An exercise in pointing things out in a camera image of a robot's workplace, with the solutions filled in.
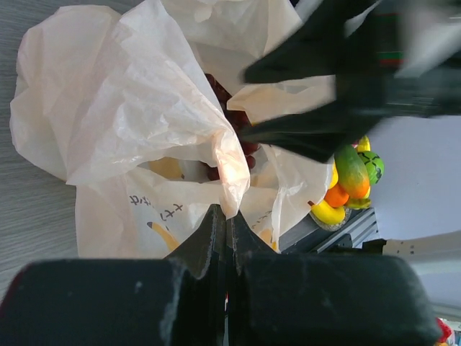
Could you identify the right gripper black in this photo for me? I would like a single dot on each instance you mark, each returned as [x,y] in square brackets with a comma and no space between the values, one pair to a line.
[390,58]

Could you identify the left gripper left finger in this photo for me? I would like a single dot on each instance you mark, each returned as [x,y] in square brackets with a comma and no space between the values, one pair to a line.
[178,300]

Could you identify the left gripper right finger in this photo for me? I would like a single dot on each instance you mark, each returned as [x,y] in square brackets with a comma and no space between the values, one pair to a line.
[329,298]

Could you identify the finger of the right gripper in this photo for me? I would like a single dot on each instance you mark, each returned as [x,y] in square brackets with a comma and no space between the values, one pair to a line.
[316,134]

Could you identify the fake yellow bell pepper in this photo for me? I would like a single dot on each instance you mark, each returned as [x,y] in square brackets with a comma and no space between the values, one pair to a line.
[334,176]

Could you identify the fake yellow banana bunch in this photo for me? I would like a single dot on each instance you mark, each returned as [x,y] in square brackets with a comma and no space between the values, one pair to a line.
[325,213]

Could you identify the fake purple grapes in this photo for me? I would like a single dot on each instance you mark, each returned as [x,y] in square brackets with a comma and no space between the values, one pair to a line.
[238,119]

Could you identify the fake red dragon fruit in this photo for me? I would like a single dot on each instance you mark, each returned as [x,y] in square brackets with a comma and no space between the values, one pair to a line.
[448,336]

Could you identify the banana print plastic bag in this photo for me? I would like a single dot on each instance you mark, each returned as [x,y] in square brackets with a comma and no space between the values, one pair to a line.
[119,106]

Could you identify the speckled silver plate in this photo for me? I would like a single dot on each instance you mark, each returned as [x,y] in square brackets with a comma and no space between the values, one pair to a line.
[332,227]

